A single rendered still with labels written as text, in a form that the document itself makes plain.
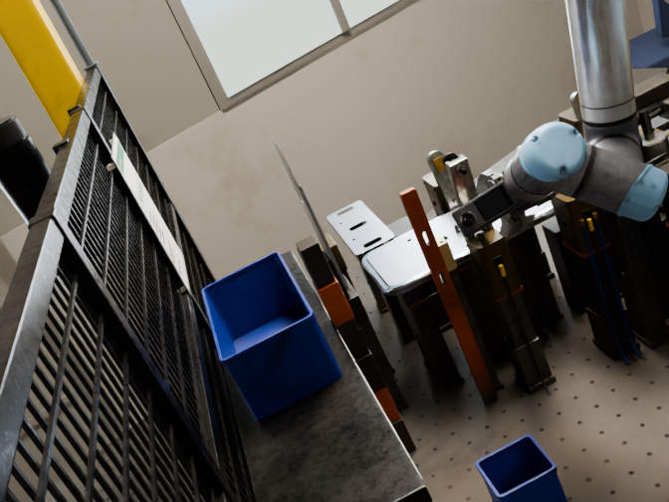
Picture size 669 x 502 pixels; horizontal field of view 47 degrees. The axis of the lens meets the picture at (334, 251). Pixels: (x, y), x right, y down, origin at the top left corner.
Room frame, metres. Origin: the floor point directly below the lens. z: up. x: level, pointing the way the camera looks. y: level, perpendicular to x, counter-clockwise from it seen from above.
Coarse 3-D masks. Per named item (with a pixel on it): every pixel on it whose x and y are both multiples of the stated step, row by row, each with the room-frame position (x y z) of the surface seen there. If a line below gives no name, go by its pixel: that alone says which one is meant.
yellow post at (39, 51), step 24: (0, 0) 1.82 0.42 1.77; (24, 0) 1.83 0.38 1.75; (0, 24) 1.82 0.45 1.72; (24, 24) 1.82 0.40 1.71; (48, 24) 1.84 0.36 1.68; (24, 48) 1.82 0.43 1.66; (48, 48) 1.82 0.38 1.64; (24, 72) 1.82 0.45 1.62; (48, 72) 1.82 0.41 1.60; (72, 72) 1.83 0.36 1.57; (48, 96) 1.82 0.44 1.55; (72, 96) 1.82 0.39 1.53
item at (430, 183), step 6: (426, 174) 1.70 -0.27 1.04; (432, 174) 1.68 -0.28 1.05; (426, 180) 1.66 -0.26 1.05; (432, 180) 1.65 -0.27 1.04; (426, 186) 1.68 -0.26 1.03; (432, 186) 1.62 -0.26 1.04; (438, 186) 1.61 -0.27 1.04; (432, 192) 1.64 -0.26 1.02; (438, 192) 1.61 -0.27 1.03; (432, 198) 1.66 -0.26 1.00; (438, 198) 1.61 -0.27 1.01; (432, 204) 1.69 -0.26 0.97; (438, 204) 1.63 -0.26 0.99; (444, 204) 1.61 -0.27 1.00; (438, 210) 1.65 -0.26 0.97; (444, 210) 1.61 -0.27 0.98; (438, 216) 1.67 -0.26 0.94
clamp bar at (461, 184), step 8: (448, 152) 1.31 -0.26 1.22; (448, 160) 1.31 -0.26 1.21; (456, 160) 1.28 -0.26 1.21; (464, 160) 1.27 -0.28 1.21; (448, 168) 1.28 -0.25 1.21; (456, 168) 1.27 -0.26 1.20; (464, 168) 1.26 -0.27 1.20; (456, 176) 1.27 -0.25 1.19; (464, 176) 1.28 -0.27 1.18; (472, 176) 1.28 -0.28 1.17; (456, 184) 1.28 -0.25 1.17; (464, 184) 1.28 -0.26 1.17; (472, 184) 1.28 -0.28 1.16; (456, 192) 1.28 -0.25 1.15; (464, 192) 1.28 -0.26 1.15; (472, 192) 1.28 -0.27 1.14; (464, 200) 1.28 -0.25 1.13
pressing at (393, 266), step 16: (544, 208) 1.38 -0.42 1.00; (432, 224) 1.53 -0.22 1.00; (448, 224) 1.50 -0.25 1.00; (496, 224) 1.40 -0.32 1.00; (528, 224) 1.35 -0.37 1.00; (400, 240) 1.52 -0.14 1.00; (416, 240) 1.49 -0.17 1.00; (448, 240) 1.43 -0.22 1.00; (464, 240) 1.40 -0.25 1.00; (368, 256) 1.52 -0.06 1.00; (384, 256) 1.48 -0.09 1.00; (400, 256) 1.45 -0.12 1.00; (416, 256) 1.42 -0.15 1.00; (464, 256) 1.34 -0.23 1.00; (368, 272) 1.46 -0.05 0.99; (384, 272) 1.42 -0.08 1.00; (400, 272) 1.39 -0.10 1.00; (416, 272) 1.36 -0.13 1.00; (384, 288) 1.36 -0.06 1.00; (400, 288) 1.33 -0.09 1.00
